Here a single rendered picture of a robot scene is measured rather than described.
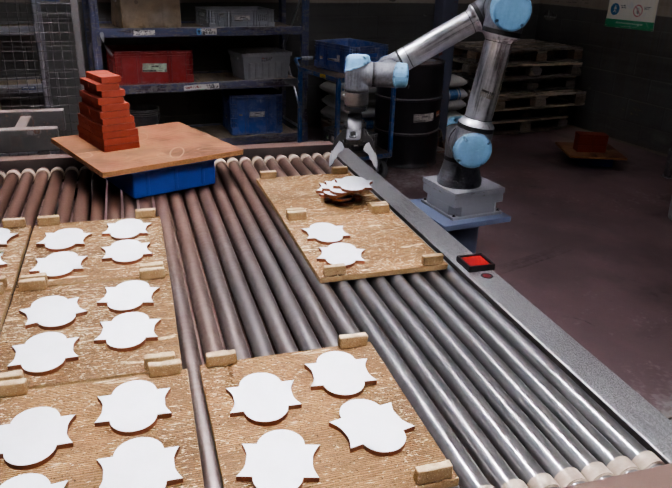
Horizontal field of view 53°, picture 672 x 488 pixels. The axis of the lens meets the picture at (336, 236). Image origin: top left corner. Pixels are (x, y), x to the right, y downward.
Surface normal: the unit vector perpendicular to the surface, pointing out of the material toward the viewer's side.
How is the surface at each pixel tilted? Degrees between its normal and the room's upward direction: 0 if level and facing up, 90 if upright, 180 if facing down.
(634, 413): 0
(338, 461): 0
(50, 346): 0
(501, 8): 82
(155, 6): 89
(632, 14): 90
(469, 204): 90
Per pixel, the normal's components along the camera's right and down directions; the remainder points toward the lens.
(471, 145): -0.05, 0.50
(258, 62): 0.50, 0.44
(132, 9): 0.64, 0.22
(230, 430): 0.03, -0.92
